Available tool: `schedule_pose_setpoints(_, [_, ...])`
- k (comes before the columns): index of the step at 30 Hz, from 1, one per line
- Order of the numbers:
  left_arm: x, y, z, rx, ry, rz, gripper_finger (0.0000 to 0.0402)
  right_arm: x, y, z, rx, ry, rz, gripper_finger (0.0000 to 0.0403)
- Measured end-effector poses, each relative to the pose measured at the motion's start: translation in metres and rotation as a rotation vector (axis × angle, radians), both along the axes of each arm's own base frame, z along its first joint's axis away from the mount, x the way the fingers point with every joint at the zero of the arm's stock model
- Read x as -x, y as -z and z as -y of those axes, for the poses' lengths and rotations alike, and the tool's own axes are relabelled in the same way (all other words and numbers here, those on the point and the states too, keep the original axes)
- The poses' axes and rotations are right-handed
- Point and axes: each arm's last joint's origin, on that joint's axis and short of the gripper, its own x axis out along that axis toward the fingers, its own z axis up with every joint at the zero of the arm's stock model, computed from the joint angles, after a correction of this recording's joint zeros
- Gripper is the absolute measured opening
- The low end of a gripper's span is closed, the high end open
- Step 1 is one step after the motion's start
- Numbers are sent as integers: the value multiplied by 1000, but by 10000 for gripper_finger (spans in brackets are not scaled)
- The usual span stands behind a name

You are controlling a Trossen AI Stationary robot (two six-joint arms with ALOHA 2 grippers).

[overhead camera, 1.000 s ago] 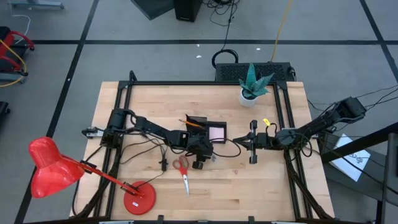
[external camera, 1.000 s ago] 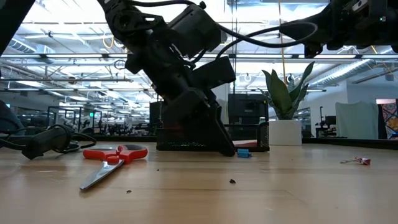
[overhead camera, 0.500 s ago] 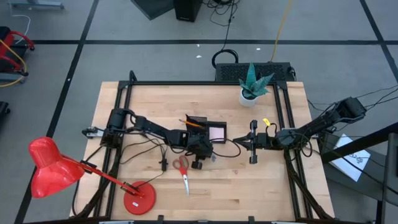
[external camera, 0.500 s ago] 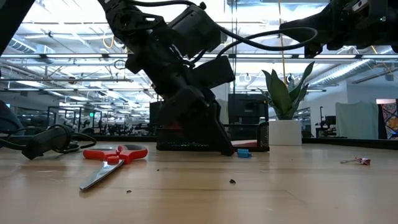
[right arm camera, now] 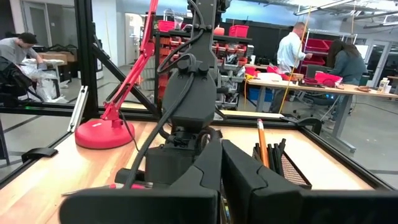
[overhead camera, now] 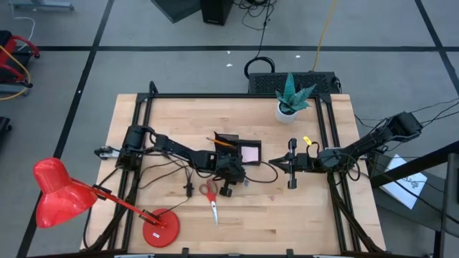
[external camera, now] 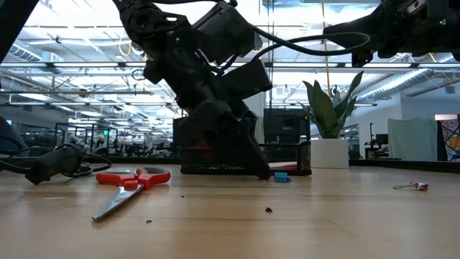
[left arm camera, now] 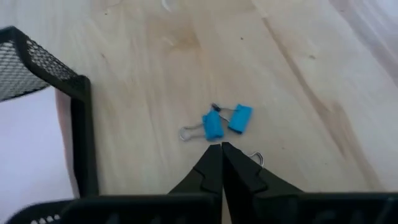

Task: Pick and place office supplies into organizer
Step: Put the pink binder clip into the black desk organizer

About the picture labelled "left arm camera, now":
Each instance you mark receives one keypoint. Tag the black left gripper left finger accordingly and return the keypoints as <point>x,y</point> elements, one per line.
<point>205,177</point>

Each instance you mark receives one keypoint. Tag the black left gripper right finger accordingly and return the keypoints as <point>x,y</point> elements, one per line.
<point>242,177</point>

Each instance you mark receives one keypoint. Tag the black mesh desk organizer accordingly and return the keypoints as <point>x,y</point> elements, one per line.
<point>82,140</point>

